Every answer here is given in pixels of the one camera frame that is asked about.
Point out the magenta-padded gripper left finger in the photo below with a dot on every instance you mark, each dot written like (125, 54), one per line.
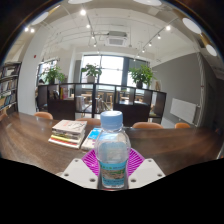
(79, 173)

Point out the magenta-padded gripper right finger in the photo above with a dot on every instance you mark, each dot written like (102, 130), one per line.
(146, 173)

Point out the clear water bottle blue cap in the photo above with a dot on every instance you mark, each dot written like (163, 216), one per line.
(112, 153)

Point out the blue and white book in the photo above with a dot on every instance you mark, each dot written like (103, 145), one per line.
(90, 140)

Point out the stack of books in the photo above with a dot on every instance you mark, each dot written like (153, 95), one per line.
(68, 131)

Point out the low black shelf unit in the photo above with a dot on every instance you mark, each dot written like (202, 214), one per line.
(61, 108)

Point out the person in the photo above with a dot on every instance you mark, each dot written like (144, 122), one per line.
(39, 88)

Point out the large potted plant dark pot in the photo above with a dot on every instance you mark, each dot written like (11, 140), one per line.
(141, 74)

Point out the small bushy potted plant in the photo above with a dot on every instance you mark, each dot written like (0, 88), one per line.
(55, 75)

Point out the potted plant in white pot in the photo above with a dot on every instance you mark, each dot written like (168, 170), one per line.
(91, 70)

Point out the tall bookshelf with books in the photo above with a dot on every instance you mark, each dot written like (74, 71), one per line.
(8, 88)

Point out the ceiling air conditioner unit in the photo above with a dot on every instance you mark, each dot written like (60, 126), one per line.
(116, 40)

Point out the ceiling lights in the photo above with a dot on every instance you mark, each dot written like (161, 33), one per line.
(191, 25)

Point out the white wall radiator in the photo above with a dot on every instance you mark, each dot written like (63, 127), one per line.
(183, 110)

